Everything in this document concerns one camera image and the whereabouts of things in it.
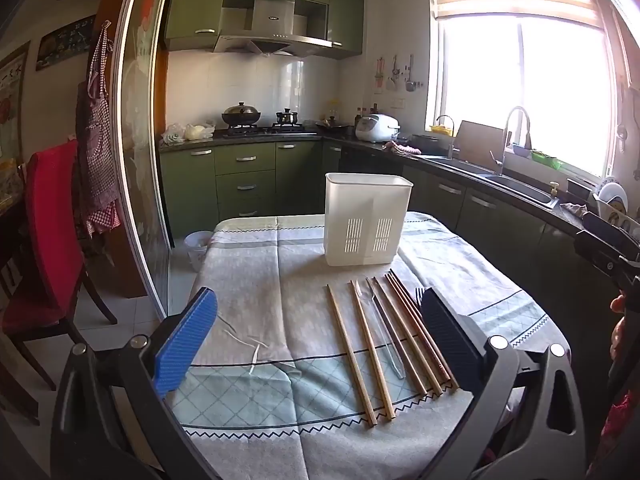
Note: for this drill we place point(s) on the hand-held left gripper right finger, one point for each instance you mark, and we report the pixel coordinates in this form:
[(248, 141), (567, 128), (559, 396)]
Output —
[(450, 345)]

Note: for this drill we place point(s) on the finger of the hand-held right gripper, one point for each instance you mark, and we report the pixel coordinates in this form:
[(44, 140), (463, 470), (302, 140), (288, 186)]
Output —
[(612, 237), (600, 257)]

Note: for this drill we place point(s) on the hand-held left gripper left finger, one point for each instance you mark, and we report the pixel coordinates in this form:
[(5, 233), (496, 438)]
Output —
[(187, 340)]

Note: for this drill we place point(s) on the reddish wooden chopstick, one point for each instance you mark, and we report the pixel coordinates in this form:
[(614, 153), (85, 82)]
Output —
[(405, 310), (407, 300)]

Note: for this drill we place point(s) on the clear plastic utensil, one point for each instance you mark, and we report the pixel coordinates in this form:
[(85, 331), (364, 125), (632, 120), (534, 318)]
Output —
[(380, 330)]

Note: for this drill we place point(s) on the white plastic utensil holder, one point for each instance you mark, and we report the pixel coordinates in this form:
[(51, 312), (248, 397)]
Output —
[(367, 220)]

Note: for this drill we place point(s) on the person's right hand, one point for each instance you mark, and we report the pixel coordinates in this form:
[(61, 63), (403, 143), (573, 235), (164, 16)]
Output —
[(618, 325)]

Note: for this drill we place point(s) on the dish rack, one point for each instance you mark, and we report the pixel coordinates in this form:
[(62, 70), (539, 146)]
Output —
[(627, 220)]

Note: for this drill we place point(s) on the white plate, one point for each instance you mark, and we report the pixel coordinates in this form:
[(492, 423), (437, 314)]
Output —
[(612, 197)]

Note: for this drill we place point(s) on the grey dish rag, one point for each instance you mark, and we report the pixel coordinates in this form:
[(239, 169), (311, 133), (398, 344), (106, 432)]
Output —
[(574, 209)]

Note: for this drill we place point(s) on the white trash bin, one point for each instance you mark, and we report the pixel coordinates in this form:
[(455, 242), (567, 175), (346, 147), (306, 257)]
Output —
[(197, 250)]

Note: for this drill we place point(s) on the steel kitchen sink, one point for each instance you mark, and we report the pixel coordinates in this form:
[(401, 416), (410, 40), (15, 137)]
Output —
[(520, 187)]

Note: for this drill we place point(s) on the grey checked tablecloth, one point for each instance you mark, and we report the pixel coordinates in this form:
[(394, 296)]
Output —
[(280, 285)]

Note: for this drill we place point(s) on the pink floral clothing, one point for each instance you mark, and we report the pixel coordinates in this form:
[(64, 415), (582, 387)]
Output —
[(620, 415)]

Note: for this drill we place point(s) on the steel kitchen faucet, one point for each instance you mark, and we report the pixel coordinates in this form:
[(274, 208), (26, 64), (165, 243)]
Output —
[(507, 130)]

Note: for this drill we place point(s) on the wooden cutting board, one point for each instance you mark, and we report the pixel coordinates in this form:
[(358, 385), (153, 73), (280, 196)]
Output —
[(480, 140)]

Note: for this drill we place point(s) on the kitchen window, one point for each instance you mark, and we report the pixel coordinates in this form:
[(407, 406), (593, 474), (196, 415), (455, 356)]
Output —
[(540, 85)]

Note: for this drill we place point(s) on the red covered wooden chair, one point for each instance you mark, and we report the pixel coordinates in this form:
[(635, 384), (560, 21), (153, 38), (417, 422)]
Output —
[(50, 220)]

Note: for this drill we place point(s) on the glass sliding door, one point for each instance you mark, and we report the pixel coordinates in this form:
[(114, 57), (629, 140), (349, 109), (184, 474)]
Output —
[(140, 160)]

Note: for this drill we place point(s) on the red checked apron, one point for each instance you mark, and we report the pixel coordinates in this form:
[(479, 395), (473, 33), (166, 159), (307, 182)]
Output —
[(97, 160)]

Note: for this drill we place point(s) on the yellow sink basket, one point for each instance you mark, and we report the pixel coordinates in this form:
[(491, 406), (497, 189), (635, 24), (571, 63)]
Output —
[(441, 130)]

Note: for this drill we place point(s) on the white plastic bags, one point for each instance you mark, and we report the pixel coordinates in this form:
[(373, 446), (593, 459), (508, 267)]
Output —
[(192, 132)]

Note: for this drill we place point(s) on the gas stove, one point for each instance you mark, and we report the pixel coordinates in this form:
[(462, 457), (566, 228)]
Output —
[(270, 130)]

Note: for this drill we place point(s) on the white rice cooker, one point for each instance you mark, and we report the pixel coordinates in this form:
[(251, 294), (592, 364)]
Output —
[(377, 127)]

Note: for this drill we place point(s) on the black wok with lid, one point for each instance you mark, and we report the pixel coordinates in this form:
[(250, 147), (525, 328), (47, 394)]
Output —
[(241, 114)]

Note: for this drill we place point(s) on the black kettle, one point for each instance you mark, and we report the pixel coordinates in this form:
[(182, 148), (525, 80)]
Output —
[(287, 117)]

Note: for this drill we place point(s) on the condiment bottles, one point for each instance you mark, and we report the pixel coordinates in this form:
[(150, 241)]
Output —
[(365, 111)]

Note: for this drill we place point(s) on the frying pan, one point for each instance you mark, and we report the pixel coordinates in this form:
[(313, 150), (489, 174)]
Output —
[(332, 124)]

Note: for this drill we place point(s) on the steel range hood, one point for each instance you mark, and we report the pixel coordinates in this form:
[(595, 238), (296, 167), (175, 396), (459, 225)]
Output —
[(272, 25)]

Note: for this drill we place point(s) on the green upper kitchen cabinets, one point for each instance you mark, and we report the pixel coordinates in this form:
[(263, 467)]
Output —
[(345, 20)]

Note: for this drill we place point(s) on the hanging wall utensils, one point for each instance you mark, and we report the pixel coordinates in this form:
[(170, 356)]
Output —
[(395, 77)]

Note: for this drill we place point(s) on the framed wall picture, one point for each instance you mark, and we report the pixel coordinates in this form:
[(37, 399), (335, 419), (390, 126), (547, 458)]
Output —
[(12, 100)]

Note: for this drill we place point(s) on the dark wall poster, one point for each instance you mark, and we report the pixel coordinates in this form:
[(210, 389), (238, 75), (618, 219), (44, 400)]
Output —
[(65, 42)]

